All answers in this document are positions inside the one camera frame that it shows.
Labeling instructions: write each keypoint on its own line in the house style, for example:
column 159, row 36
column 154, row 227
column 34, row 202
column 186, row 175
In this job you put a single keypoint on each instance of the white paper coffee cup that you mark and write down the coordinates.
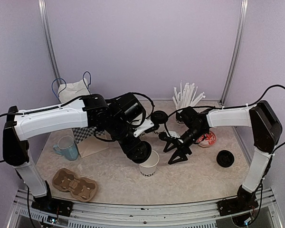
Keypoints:
column 148, row 167
column 159, row 130

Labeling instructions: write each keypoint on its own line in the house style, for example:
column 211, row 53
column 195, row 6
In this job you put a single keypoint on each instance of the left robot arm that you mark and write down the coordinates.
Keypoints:
column 123, row 117

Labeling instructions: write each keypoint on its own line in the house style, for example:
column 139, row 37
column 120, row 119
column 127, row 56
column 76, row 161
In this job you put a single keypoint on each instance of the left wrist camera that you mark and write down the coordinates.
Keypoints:
column 147, row 124

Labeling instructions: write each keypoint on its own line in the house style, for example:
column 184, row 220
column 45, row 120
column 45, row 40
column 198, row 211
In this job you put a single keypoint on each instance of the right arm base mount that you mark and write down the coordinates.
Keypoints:
column 233, row 206

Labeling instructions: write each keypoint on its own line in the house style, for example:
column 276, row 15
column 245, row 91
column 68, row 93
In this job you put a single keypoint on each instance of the black coffee cup lid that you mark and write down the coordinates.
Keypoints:
column 159, row 117

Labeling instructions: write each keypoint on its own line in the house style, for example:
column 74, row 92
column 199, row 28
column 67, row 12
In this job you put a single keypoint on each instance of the brown cardboard cup carrier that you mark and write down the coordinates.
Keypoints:
column 81, row 188

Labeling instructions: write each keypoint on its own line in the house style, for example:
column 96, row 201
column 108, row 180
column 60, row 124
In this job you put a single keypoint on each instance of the aluminium front frame rail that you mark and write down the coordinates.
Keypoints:
column 203, row 214

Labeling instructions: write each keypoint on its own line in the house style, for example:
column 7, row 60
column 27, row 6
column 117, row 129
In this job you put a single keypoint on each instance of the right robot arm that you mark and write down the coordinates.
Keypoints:
column 266, row 129

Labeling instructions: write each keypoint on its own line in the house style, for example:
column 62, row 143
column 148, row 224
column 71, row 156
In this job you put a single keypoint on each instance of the blue checkered paper bag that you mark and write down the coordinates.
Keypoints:
column 85, row 138

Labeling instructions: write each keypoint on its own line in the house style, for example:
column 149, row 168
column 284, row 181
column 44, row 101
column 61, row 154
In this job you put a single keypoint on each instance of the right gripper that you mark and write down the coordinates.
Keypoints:
column 178, row 152

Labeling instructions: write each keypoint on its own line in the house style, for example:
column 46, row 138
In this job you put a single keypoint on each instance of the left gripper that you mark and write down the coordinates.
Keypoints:
column 132, row 150

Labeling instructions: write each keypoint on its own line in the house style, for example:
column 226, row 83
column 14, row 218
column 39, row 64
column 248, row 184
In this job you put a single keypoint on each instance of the bundle of wrapped white straws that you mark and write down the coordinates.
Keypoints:
column 186, row 95

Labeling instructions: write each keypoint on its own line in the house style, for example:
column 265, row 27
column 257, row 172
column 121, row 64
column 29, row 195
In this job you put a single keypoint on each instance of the black cup holding straws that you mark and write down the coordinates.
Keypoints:
column 178, row 118

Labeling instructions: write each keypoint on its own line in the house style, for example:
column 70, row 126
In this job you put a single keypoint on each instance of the stack of black lids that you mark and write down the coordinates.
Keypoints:
column 225, row 158

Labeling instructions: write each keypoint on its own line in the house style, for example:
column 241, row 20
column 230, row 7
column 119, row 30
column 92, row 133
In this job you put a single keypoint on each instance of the aluminium corner post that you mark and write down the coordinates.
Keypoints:
column 46, row 29
column 236, row 50

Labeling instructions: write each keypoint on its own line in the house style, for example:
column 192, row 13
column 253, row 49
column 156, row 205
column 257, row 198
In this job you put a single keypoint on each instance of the right aluminium corner post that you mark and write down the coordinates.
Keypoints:
column 236, row 50

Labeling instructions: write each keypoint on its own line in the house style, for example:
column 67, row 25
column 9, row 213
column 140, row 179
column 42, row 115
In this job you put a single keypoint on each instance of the left aluminium corner post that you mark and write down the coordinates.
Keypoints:
column 46, row 29

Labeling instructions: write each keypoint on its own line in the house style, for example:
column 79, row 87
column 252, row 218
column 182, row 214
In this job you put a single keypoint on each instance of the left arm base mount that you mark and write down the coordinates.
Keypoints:
column 53, row 206

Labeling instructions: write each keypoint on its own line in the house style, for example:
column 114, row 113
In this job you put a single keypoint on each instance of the blue ceramic mug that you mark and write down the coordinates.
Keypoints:
column 67, row 147

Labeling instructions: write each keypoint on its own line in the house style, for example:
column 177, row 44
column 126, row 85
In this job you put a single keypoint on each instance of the red floral bowl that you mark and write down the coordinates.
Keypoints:
column 207, row 140

